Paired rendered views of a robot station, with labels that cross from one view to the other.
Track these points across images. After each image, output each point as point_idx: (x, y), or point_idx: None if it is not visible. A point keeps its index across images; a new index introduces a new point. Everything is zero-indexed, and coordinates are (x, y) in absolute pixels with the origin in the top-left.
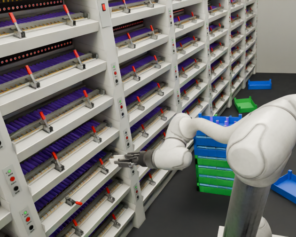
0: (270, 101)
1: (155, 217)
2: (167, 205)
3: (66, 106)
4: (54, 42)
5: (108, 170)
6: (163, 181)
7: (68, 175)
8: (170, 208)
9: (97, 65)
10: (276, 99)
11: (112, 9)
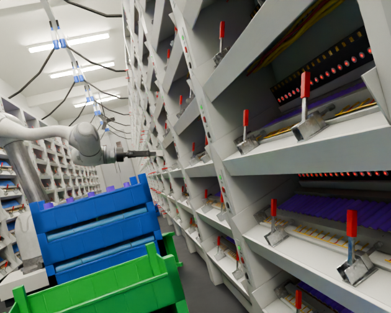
0: None
1: (205, 292)
2: (206, 305)
3: None
4: (142, 42)
5: (177, 166)
6: (245, 298)
7: (167, 145)
8: (197, 306)
9: (149, 56)
10: None
11: None
